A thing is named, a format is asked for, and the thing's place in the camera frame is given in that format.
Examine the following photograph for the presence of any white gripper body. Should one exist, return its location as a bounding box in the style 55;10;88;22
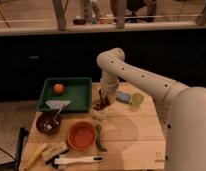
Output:
99;89;116;104

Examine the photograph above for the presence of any red grapes bunch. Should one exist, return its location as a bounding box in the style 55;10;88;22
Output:
93;100;110;111

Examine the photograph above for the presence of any white paper cup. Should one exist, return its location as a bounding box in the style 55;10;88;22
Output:
92;106;110;120

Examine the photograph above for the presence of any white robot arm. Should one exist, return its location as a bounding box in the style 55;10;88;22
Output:
96;48;206;171

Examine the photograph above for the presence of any yellow-green cup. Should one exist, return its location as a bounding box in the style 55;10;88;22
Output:
131;93;144;108

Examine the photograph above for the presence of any white folded paper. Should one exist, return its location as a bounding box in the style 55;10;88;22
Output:
45;100;71;109

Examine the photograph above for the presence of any blue sponge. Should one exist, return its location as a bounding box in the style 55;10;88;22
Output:
116;91;131;103

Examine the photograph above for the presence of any green chili pepper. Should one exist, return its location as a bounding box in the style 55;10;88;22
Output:
95;124;107;152

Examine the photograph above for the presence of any green plastic tray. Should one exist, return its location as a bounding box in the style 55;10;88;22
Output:
37;77;92;113

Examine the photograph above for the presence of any orange fruit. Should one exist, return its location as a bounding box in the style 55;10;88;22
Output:
53;83;65;95

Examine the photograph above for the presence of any orange ceramic bowl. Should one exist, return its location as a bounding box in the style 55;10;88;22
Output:
67;121;97;151

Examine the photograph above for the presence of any metal spoon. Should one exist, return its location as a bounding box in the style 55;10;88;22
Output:
52;104;65;122

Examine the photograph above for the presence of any dark brown bowl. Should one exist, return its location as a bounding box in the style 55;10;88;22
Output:
36;111;61;135

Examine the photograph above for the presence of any wooden scrub brush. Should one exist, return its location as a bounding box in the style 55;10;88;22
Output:
42;141;68;164

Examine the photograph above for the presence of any black chair frame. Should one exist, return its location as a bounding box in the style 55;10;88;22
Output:
0;127;29;171

